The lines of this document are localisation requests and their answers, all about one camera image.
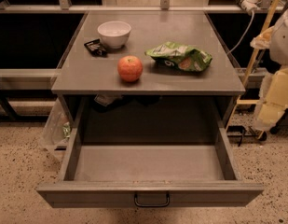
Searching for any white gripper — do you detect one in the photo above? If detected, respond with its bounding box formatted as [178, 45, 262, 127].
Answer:
[250, 8, 288, 65]

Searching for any grey top drawer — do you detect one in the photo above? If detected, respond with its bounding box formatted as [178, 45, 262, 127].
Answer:
[37, 96, 264, 208]

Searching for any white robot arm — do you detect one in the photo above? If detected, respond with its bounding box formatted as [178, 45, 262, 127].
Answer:
[250, 8, 288, 131]

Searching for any grey drawer cabinet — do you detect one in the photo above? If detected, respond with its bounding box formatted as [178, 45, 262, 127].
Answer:
[52, 11, 245, 124]

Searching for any white power strip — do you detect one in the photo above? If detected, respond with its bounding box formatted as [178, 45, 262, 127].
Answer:
[229, 0, 263, 13]

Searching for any green chip bag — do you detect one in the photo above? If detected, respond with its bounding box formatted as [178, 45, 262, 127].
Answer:
[144, 41, 213, 73]

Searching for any red apple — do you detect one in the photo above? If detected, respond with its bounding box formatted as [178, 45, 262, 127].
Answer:
[117, 56, 143, 82]

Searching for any white ceramic bowl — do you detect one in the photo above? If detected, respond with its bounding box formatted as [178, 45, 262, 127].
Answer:
[97, 21, 131, 49]

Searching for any small black snack packet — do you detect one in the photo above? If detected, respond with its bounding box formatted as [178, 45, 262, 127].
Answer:
[84, 39, 107, 57]

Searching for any clear plastic bag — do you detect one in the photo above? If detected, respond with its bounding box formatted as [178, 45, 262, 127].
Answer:
[40, 100, 71, 161]

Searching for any white power cable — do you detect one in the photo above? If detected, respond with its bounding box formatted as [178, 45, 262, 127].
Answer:
[226, 9, 255, 56]

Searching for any yellow ladder frame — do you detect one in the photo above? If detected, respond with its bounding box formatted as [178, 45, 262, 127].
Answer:
[226, 0, 287, 141]

